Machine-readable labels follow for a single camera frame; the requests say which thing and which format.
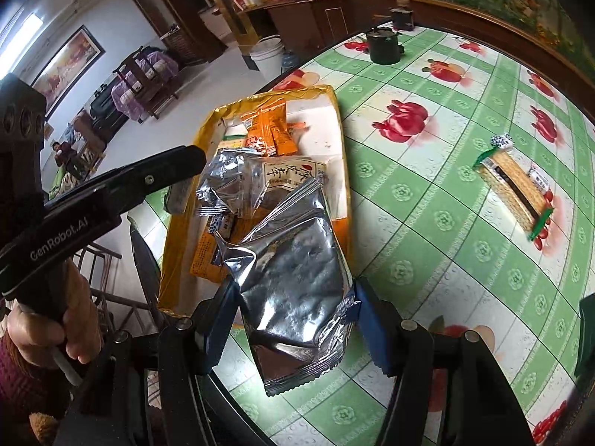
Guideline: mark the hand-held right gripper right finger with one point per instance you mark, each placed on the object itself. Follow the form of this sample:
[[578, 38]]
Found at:
[[379, 330]]

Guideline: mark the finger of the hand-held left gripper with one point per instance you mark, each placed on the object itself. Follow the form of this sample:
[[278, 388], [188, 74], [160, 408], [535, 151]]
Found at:
[[162, 172]]

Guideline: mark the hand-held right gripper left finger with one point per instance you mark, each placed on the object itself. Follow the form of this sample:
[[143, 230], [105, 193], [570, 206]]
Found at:
[[218, 330]]

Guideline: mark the large silver foil packet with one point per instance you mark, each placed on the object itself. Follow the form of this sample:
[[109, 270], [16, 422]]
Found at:
[[293, 278]]

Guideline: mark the yellow cardboard box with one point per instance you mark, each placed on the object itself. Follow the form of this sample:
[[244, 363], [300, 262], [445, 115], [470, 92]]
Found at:
[[297, 95]]

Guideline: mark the person's left forearm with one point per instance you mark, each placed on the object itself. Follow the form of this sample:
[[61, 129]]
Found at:
[[23, 390]]

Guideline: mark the person's left hand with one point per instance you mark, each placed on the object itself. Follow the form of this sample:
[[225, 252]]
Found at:
[[83, 325]]

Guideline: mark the small silver foil packet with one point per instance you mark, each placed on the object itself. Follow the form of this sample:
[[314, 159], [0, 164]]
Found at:
[[223, 172]]

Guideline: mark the yellow snack packet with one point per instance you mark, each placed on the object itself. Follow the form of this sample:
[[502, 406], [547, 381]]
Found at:
[[209, 251]]

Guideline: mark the wooden chair with purple cushion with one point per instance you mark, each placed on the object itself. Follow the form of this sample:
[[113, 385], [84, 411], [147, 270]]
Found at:
[[144, 79]]

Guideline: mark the green printed tablecloth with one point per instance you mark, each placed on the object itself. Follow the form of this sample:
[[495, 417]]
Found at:
[[418, 241]]

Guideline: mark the orange snack packet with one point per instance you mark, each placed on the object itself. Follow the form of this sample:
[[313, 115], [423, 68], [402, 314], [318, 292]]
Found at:
[[281, 137], [258, 134]]

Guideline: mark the clear labelled snack packet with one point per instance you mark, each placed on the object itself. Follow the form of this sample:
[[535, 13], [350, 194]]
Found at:
[[288, 172]]

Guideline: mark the white plastic bucket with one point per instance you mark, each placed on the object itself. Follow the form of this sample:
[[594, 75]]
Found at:
[[267, 58]]

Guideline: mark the blue water jug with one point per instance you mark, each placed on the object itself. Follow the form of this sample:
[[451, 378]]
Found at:
[[289, 61]]

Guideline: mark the cracker packet with green ends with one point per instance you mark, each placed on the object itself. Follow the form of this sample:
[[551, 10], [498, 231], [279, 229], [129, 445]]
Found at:
[[511, 190]]

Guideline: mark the wooden cabinet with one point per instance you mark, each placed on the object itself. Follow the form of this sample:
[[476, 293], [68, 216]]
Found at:
[[297, 18]]

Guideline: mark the blue spotted white candy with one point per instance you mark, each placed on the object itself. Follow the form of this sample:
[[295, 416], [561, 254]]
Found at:
[[503, 141], [539, 179]]

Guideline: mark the large black pot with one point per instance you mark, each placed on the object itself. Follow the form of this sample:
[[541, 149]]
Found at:
[[383, 49]]

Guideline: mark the small black pot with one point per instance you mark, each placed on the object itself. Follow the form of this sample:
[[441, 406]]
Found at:
[[402, 18]]

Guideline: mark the framed wall picture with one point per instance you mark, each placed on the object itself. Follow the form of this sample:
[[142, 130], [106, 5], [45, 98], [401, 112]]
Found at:
[[65, 67]]

